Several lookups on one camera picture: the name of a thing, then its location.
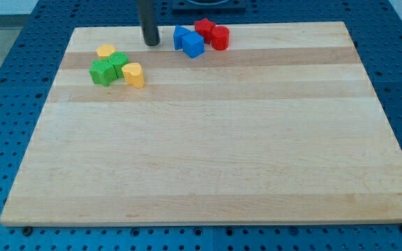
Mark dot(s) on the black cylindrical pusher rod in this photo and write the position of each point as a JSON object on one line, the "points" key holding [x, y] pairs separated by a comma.
{"points": [[147, 18]]}

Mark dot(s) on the red star block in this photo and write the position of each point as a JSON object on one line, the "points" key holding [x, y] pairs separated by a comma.
{"points": [[204, 28]]}

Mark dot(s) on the yellow hexagon block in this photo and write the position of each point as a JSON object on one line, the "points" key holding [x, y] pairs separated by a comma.
{"points": [[105, 50]]}

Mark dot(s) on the light wooden board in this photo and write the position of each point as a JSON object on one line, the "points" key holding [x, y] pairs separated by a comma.
{"points": [[282, 128]]}

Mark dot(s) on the yellow heart block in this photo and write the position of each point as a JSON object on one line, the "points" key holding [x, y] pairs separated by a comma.
{"points": [[133, 74]]}

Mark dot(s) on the blue triangle block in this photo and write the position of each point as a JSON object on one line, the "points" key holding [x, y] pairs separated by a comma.
{"points": [[179, 33]]}

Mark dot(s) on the blue cube block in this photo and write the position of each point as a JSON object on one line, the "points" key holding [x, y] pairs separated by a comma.
{"points": [[193, 44]]}

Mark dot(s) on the red cylinder block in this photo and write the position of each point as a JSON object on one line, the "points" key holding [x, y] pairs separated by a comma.
{"points": [[220, 38]]}

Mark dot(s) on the green cylinder block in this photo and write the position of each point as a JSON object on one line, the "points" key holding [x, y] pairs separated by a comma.
{"points": [[118, 60]]}

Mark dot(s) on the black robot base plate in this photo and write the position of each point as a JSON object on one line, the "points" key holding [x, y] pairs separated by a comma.
{"points": [[204, 5]]}

